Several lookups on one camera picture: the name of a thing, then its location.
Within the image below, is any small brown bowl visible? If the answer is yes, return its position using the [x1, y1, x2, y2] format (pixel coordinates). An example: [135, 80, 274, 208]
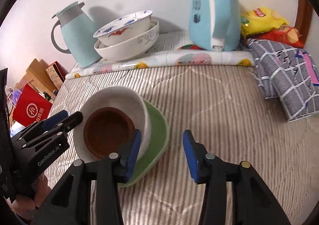
[83, 107, 135, 159]

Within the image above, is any green square plate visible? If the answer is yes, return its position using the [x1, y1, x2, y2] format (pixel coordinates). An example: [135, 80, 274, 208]
[118, 100, 169, 188]

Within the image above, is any white ceramic bowl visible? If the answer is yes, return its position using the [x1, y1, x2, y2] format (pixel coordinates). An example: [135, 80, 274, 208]
[73, 86, 151, 163]

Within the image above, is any left hand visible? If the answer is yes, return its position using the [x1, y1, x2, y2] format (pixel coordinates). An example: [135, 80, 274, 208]
[7, 173, 51, 221]

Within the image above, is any red paper shopping bag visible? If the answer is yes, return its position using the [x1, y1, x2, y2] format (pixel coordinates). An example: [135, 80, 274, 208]
[12, 84, 52, 127]

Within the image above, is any brown cardboard box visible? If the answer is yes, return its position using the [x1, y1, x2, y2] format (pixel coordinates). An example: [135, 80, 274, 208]
[15, 59, 58, 97]

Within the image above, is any patterned dark red book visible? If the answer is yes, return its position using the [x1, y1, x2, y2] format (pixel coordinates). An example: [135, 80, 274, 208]
[45, 61, 68, 91]

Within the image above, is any light blue thermos jug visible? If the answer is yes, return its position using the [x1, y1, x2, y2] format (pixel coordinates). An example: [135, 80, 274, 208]
[51, 2, 101, 68]

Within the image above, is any fruit patterned oilcloth mat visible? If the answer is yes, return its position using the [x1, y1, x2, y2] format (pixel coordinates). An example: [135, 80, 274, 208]
[66, 46, 255, 79]

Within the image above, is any large white porcelain bowl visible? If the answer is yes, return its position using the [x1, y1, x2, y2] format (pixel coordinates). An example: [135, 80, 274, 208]
[94, 19, 160, 62]

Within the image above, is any blue patterned porcelain bowl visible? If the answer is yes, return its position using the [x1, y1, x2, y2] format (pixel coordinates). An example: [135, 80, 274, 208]
[93, 10, 153, 47]

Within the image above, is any grey checked folded cloth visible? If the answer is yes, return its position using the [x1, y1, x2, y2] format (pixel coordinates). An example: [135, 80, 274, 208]
[247, 38, 318, 121]

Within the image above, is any light blue electric kettle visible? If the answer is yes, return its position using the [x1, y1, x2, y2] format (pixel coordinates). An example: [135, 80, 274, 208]
[188, 0, 241, 51]

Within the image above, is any yellow chips bag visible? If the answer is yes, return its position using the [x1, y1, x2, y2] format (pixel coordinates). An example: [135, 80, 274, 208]
[241, 7, 289, 38]

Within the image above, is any orange red snack bag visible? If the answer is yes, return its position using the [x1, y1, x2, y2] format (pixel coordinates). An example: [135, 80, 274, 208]
[256, 25, 304, 48]

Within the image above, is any brown wooden door frame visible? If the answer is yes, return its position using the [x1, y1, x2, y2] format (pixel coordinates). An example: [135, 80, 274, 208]
[295, 0, 313, 45]

